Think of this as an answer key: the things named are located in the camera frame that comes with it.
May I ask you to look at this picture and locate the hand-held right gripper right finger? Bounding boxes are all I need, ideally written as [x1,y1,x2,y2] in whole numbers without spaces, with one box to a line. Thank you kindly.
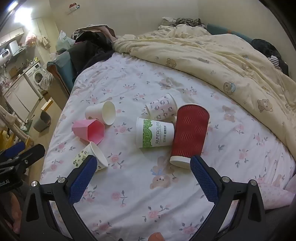
[187,155,275,241]

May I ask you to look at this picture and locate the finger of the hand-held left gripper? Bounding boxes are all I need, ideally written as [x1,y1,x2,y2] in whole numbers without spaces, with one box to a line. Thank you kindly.
[0,143,46,172]
[0,141,26,161]

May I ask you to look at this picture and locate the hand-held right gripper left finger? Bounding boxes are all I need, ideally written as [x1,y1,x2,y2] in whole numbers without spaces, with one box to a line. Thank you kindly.
[20,155,99,241]

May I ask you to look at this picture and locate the small music-note print paper cup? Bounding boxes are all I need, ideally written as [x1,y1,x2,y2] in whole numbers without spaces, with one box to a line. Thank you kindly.
[73,141,109,171]

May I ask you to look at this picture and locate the red ribbed paper cup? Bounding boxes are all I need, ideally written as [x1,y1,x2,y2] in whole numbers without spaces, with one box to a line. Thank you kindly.
[169,103,210,169]

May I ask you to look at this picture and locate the pink hexagonal plastic cup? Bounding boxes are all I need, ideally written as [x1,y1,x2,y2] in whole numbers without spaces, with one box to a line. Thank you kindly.
[72,119,105,146]

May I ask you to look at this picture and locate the white paper cup green leaves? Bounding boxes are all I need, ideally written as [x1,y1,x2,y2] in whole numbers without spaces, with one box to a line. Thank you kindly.
[136,117,174,149]

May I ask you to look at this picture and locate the plain white paper cup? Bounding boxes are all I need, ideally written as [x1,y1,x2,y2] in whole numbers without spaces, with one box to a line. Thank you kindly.
[85,100,116,126]

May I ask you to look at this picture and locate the panda print paper cup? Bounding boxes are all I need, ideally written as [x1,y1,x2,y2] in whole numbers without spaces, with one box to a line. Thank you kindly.
[145,93,178,121]

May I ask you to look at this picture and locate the person's left hand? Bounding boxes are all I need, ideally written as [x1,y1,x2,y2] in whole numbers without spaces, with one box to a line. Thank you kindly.
[5,192,25,234]

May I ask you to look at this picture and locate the yellow drying rack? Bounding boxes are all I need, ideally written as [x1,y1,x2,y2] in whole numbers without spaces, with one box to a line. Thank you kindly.
[0,126,30,151]

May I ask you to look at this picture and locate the grey trash bin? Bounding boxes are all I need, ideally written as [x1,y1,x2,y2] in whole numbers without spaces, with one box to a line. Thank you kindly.
[33,111,52,132]

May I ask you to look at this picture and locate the cardboard box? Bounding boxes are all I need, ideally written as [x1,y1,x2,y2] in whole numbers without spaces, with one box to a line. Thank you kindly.
[41,98,54,112]

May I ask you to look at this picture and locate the bed with floral sheet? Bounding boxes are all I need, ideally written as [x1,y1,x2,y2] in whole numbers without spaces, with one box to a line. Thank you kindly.
[39,51,296,241]

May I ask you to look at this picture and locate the white floor cabinet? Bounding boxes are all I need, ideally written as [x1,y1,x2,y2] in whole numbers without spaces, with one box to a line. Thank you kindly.
[2,74,43,121]

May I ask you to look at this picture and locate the light cloth on washing machine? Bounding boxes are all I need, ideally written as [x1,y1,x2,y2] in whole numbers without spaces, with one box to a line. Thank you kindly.
[38,74,55,91]

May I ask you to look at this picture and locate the white washing machine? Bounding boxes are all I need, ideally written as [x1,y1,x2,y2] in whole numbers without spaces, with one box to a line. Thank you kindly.
[24,62,50,100]

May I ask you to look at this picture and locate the blue bed end board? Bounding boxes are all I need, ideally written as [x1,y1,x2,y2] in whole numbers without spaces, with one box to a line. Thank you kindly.
[46,50,78,99]

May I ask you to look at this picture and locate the white water heater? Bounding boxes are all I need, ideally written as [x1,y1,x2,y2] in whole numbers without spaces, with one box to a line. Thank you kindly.
[0,47,12,59]

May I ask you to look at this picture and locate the silver range hood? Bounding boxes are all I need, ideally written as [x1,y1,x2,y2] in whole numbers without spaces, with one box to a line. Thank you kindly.
[9,40,28,57]

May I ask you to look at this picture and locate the hanging beige towel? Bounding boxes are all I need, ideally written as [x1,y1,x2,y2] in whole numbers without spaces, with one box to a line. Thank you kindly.
[38,35,52,49]

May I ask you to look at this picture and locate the pink flower bouquet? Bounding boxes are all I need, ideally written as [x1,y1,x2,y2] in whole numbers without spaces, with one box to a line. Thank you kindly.
[25,32,38,47]

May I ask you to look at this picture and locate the white plastic bag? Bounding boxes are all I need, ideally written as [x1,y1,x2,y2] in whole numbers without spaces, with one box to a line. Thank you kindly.
[55,30,76,52]

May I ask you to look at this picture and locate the dark clothes pile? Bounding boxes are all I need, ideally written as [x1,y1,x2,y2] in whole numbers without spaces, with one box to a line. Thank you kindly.
[67,25,116,80]

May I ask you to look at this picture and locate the yellow bear print quilt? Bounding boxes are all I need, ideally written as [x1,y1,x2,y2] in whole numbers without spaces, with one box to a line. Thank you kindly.
[112,23,296,152]

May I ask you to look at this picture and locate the striped cloth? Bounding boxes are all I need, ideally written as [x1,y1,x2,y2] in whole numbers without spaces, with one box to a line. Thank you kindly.
[268,56,281,69]

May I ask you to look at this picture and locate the ceiling light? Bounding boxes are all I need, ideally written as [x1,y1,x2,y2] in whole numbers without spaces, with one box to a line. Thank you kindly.
[7,0,35,24]

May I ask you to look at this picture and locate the black fluffy cloth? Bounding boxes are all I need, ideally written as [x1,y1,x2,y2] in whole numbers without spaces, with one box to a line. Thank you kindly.
[251,38,289,77]

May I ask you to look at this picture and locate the blue headboard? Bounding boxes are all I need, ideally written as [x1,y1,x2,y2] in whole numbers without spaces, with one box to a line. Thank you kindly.
[206,23,253,43]

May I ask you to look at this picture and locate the dark patterned cloth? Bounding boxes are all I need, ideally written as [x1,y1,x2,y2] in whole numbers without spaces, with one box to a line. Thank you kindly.
[162,17,207,29]

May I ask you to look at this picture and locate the white wall cabinets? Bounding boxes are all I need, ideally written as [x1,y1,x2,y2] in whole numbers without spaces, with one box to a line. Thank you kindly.
[0,27,25,47]

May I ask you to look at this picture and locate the red white wall ornament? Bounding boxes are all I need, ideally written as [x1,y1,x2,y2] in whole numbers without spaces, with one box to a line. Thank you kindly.
[68,2,80,14]

